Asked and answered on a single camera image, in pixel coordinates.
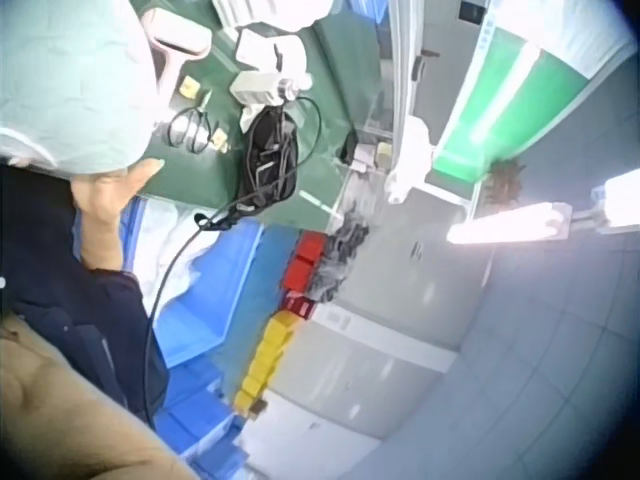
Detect person's right hand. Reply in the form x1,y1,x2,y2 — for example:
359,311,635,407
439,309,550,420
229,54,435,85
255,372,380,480
71,158,165,237

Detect blue crate with white cloth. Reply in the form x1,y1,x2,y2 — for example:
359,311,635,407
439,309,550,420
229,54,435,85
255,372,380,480
118,193,304,372

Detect black bag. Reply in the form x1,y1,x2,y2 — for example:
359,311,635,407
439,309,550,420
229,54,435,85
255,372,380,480
235,105,301,214

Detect pink plastic tool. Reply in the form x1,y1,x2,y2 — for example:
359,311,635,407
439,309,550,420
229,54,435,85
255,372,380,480
142,8,214,69

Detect white device with lens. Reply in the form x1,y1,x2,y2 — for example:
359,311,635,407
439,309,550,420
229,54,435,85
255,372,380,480
230,69,303,107

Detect white box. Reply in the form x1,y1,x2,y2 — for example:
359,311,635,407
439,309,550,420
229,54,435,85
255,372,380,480
234,28,307,72

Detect dark red parts bin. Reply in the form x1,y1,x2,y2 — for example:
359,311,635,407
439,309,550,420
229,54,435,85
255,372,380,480
283,294,319,320

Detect row of yellow parts bins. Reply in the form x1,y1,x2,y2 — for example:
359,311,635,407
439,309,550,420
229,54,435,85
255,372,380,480
231,309,297,417

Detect stack of white sheets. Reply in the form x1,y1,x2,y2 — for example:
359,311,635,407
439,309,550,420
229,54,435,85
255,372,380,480
210,0,334,27

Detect heap of black scraps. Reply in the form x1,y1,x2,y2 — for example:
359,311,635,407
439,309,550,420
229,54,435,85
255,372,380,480
312,212,374,304

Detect green table mat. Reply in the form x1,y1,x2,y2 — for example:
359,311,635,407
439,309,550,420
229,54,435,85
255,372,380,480
134,0,399,232

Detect grey cabinet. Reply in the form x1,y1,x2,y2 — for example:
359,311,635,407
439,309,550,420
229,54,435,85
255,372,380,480
249,299,459,480

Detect green conveyor belt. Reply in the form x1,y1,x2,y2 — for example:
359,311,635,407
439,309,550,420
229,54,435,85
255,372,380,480
432,42,594,187

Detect black handled scissors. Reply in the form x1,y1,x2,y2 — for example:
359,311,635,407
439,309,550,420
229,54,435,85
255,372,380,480
167,89,214,153

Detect black cable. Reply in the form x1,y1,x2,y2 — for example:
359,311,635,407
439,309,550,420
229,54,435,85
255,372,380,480
144,95,324,416

